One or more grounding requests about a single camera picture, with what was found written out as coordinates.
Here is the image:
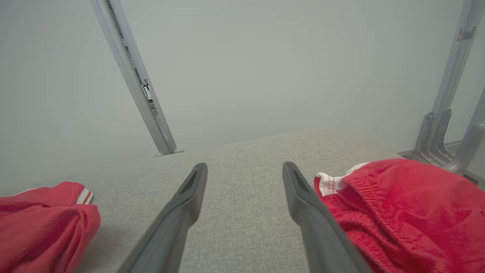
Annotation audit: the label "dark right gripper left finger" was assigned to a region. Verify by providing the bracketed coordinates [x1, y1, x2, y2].
[117, 163, 208, 273]

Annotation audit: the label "grey metal post with cylinders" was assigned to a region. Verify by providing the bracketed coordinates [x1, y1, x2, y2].
[90, 0, 185, 157]

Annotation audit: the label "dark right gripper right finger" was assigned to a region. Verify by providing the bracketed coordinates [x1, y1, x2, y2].
[282, 162, 374, 273]

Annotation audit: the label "red number 23 jersey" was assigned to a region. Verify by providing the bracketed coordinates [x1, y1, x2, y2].
[0, 182, 102, 273]

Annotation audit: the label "red Bulls shorts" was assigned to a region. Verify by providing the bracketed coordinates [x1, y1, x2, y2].
[313, 158, 485, 273]

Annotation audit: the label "grey diagonal metal tube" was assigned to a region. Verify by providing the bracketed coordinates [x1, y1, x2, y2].
[441, 86, 485, 176]

